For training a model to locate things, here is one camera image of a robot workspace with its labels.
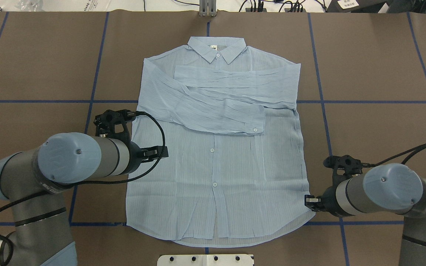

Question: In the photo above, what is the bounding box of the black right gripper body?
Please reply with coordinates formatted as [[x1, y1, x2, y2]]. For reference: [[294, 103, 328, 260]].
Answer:
[[317, 155, 362, 217]]

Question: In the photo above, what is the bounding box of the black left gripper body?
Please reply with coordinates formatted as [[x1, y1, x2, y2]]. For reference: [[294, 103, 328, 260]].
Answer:
[[93, 109, 147, 174]]

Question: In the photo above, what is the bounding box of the light blue button shirt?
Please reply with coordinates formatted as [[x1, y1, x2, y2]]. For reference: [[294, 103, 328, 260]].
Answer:
[[125, 37, 315, 248]]

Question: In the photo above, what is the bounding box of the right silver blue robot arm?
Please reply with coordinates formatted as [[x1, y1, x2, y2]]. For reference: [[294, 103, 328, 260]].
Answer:
[[304, 155, 426, 266]]

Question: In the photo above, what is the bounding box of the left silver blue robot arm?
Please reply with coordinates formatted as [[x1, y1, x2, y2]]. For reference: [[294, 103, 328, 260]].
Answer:
[[0, 109, 168, 266]]

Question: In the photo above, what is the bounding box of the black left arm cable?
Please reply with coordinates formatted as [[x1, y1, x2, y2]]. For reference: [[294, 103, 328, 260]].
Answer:
[[0, 112, 166, 233]]

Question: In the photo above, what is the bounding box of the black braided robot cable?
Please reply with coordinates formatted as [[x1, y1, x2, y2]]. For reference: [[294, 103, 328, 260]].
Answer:
[[361, 134, 426, 167]]

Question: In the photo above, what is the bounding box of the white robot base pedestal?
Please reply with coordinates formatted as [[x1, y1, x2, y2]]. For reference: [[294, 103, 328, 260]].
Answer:
[[157, 254, 255, 266]]

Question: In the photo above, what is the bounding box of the grey aluminium frame post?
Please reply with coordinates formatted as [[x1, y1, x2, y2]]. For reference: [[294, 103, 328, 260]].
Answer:
[[199, 0, 217, 17]]

